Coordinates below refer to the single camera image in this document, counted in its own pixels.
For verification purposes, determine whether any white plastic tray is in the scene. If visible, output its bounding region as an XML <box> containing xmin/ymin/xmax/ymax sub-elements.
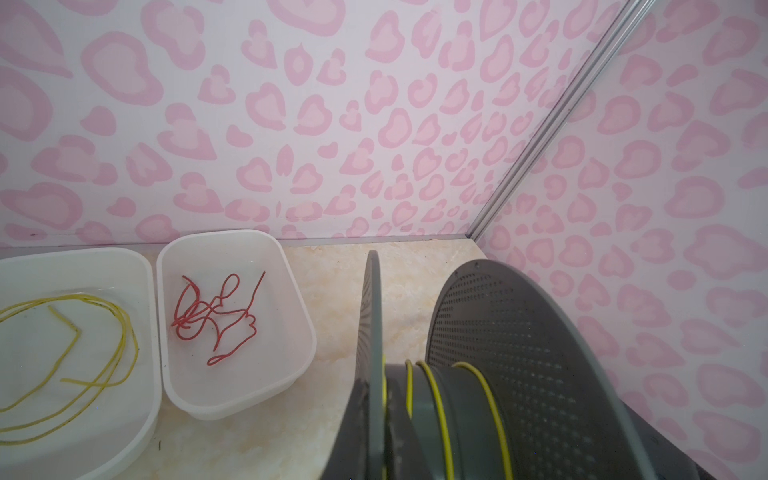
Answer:
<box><xmin>156</xmin><ymin>230</ymin><xmax>317</xmax><ymax>420</ymax></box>
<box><xmin>1</xmin><ymin>247</ymin><xmax>162</xmax><ymax>479</ymax></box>

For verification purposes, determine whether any dark grey cable spool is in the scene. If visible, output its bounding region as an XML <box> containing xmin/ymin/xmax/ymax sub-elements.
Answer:
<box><xmin>354</xmin><ymin>252</ymin><xmax>706</xmax><ymax>479</ymax></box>

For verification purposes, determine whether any red cable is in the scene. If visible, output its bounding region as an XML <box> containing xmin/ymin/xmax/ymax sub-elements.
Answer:
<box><xmin>170</xmin><ymin>271</ymin><xmax>267</xmax><ymax>367</ymax></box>

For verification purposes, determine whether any white plastic tray left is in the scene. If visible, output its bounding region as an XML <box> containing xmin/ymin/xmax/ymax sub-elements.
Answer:
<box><xmin>1</xmin><ymin>247</ymin><xmax>162</xmax><ymax>479</ymax></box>

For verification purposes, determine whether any yellow cable in tray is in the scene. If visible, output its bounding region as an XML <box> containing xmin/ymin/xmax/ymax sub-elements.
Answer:
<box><xmin>0</xmin><ymin>293</ymin><xmax>141</xmax><ymax>447</ymax></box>

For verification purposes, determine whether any white plastic tray right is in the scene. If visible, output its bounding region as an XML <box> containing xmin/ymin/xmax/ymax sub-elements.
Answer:
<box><xmin>156</xmin><ymin>230</ymin><xmax>317</xmax><ymax>420</ymax></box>

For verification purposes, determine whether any aluminium frame right post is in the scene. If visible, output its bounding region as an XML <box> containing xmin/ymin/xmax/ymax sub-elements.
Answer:
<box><xmin>466</xmin><ymin>0</ymin><xmax>655</xmax><ymax>241</ymax></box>

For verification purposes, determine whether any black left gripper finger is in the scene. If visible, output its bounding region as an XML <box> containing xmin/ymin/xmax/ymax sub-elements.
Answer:
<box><xmin>320</xmin><ymin>380</ymin><xmax>369</xmax><ymax>480</ymax></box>

